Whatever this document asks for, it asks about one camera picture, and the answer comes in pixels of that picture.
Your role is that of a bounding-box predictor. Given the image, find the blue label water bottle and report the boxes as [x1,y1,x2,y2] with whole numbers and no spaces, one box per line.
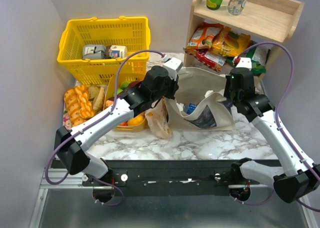
[183,103,197,115]

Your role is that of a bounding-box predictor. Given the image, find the banana print plastic bag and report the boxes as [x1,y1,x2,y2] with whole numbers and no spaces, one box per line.
[145,99,172,140]

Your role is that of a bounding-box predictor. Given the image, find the beige canvas tote bag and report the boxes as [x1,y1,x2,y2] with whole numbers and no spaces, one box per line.
[164,67,235,131]

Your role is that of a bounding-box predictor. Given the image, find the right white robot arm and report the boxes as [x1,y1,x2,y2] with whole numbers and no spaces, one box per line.
[224,67,320,203]

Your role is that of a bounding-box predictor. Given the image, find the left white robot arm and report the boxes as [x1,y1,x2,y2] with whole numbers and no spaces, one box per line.
[54,65,180,178]

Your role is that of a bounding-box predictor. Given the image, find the yellow food tray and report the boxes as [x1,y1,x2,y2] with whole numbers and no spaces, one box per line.
[105,73,147,132]

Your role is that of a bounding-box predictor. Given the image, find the red snack bag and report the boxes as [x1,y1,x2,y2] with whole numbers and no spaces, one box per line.
[183,48,226,72]

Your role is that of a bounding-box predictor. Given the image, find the green snack bag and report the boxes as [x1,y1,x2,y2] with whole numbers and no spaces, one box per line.
[223,40,270,75]

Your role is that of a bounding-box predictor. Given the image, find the yellow chips bag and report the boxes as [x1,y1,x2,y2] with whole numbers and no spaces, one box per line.
[209,26,251,57]

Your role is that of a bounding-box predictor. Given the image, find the green toy fruit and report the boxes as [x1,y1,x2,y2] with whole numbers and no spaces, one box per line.
[116,81,131,95]

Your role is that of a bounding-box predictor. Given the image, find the orange toy pumpkin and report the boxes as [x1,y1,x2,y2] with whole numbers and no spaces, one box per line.
[119,121,128,126]

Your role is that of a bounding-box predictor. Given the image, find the orange snack bag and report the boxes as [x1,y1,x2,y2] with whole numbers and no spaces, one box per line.
[186,22,224,50]

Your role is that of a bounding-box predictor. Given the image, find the brown milk carton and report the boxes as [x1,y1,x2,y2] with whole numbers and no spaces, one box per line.
[105,45,128,59]

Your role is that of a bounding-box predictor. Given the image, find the brown toy bread slices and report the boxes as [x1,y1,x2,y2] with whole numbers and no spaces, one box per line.
[87,84,105,112]

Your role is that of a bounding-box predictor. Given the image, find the wooden shelf unit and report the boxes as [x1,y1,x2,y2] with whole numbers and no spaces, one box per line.
[183,0,306,103]

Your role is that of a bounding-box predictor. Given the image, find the braided orange toy bread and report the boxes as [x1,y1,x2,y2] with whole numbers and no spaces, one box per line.
[74,85,95,119]

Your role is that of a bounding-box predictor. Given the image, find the yellow plastic shopping basket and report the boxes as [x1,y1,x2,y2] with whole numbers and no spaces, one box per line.
[57,16,151,85]

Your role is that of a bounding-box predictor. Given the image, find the grey wrapped package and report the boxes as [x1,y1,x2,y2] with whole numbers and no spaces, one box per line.
[82,44,107,60]

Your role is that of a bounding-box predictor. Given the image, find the clear plastic bottle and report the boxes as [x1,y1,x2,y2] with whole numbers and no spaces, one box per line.
[227,0,247,16]

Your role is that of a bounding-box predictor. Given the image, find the toy bread loaf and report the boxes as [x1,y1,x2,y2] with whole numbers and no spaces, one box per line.
[63,88,87,127]

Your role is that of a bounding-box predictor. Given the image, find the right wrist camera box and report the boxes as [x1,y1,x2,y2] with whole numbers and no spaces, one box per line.
[233,56,252,70]

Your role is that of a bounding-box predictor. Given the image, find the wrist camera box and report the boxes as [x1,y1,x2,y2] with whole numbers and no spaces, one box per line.
[233,56,252,70]
[162,57,183,81]

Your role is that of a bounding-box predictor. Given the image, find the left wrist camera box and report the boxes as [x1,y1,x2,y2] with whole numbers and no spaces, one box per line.
[162,57,183,81]

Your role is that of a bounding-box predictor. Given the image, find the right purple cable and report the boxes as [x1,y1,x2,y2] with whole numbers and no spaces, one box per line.
[236,41,320,213]

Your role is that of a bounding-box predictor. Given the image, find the purple cable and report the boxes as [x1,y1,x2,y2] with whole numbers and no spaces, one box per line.
[44,49,168,184]
[236,41,320,213]

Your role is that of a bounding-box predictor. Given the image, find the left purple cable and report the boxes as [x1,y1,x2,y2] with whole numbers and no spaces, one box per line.
[44,49,168,184]

